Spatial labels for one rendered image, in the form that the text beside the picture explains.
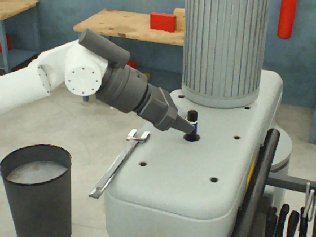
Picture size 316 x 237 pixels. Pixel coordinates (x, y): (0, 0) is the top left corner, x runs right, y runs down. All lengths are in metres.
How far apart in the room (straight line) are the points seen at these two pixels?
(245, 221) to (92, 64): 0.42
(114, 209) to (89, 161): 3.48
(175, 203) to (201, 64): 0.40
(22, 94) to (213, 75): 0.45
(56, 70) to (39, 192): 2.25
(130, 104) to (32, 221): 2.48
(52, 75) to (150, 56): 4.87
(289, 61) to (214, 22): 4.34
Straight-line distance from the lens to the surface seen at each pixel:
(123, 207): 0.91
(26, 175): 3.42
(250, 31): 1.11
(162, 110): 0.93
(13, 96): 0.92
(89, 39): 0.88
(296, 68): 5.43
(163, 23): 4.98
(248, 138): 1.05
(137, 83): 0.91
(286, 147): 1.69
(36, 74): 0.91
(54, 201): 3.25
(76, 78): 0.86
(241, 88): 1.16
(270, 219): 1.42
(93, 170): 4.28
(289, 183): 1.39
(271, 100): 1.59
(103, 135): 4.78
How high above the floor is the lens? 2.42
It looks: 28 degrees down
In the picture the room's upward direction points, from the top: 1 degrees clockwise
